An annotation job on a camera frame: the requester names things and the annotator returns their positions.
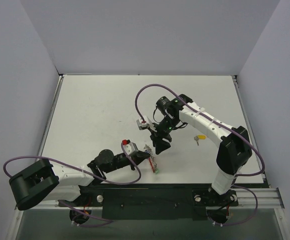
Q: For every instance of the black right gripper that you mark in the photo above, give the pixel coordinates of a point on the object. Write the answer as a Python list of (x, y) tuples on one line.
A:
[(160, 136)]

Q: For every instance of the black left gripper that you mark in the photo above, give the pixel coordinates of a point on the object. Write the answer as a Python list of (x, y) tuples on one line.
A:
[(133, 159)]

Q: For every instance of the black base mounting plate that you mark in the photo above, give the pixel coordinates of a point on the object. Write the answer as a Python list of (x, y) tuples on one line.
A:
[(150, 202)]

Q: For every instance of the keyring bunch with coloured tags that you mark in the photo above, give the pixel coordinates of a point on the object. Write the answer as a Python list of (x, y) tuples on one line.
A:
[(151, 159)]

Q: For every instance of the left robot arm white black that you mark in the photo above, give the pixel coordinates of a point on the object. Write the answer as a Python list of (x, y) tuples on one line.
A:
[(47, 180)]

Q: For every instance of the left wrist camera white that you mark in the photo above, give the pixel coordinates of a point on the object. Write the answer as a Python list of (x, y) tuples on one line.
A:
[(129, 148)]

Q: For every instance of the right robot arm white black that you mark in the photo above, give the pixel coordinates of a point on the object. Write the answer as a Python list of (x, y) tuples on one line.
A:
[(232, 143)]

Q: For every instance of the key with yellow tag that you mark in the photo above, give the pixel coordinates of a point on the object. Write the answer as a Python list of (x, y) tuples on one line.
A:
[(198, 138)]

